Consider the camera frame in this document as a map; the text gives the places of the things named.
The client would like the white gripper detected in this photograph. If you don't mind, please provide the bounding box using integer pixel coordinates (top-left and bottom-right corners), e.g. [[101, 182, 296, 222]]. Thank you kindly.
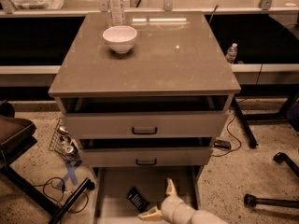
[[137, 178, 194, 224]]

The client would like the dark blueberry rxbar wrapper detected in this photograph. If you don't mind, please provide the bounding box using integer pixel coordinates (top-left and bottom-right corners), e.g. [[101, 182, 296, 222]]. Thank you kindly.
[[127, 187, 150, 213]]

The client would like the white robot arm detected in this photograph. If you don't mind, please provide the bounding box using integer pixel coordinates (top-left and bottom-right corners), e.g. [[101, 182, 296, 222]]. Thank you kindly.
[[138, 178, 228, 224]]

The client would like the open bottom drawer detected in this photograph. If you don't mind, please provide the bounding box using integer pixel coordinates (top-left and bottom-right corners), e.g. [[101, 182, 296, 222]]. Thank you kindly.
[[90, 166, 200, 224]]

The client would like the grey drawer cabinet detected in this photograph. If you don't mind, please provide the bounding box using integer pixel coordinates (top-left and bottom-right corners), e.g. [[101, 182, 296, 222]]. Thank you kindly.
[[48, 10, 242, 224]]

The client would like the clear water bottle on counter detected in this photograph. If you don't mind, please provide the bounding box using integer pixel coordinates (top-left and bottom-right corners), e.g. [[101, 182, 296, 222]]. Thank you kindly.
[[108, 0, 125, 26]]

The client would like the black power adapter on floor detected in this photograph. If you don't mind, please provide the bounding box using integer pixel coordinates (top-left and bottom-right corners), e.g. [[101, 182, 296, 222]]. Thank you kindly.
[[214, 140, 231, 150]]

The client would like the black roller leg lower right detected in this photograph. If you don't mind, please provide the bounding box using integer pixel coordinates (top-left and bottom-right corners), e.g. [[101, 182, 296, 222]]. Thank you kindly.
[[244, 194, 299, 209]]

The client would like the black table leg right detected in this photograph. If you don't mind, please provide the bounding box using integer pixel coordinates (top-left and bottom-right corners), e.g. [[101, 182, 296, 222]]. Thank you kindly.
[[232, 98, 258, 149]]

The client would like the black caster leg right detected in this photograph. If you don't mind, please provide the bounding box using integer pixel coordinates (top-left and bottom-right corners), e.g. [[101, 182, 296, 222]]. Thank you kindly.
[[273, 152, 299, 177]]

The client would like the dark chair at left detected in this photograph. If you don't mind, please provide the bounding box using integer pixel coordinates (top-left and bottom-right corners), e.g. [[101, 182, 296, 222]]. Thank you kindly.
[[0, 101, 36, 170]]

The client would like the small water bottle on ledge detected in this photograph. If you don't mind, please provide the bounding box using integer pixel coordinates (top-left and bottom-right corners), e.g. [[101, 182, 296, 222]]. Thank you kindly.
[[225, 43, 237, 64]]

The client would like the white ceramic bowl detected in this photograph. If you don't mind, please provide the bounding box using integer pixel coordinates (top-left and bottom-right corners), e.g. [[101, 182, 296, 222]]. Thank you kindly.
[[102, 25, 137, 54]]

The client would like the middle drawer with black handle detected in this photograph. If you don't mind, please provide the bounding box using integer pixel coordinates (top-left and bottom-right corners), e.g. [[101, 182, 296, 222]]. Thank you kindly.
[[79, 147, 211, 167]]

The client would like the drawer with black handle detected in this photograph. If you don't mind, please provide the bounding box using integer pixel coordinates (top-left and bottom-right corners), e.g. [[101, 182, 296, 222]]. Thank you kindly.
[[79, 147, 211, 167], [62, 111, 228, 139]]

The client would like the top drawer with black handle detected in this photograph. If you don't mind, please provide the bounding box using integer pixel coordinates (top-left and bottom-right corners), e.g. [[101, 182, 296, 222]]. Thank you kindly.
[[62, 111, 228, 139]]

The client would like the black cable right floor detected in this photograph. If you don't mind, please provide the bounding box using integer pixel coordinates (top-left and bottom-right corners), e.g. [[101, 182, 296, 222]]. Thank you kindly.
[[212, 111, 243, 158]]

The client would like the black cable floor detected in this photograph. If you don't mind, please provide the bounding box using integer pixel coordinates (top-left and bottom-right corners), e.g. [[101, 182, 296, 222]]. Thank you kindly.
[[33, 176, 90, 214], [212, 111, 243, 158]]

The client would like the black cable left floor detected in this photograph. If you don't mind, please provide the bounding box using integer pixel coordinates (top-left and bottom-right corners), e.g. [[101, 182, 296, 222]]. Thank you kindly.
[[33, 176, 90, 214]]

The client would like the wire basket with cans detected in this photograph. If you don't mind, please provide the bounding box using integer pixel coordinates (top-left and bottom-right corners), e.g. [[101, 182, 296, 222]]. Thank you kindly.
[[49, 119, 80, 162]]

